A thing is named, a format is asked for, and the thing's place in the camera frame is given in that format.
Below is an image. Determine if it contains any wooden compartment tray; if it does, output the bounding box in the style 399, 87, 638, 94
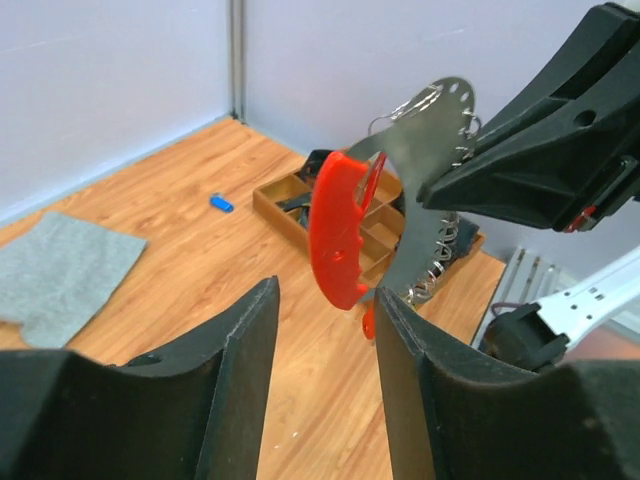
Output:
252, 149, 485, 303

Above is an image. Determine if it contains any red key tag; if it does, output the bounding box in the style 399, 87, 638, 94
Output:
361, 301, 376, 340

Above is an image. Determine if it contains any blue key tag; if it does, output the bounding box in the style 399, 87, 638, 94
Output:
209, 193, 234, 213

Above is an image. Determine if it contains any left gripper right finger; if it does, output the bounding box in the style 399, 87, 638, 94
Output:
374, 288, 639, 479

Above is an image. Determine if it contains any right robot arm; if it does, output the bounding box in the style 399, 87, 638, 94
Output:
417, 2, 639, 372

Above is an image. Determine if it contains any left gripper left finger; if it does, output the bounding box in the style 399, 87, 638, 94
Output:
1, 277, 279, 479

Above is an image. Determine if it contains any grey cloth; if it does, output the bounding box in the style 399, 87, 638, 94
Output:
1, 212, 147, 348

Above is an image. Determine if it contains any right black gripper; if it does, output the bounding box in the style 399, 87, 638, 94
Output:
417, 2, 639, 232

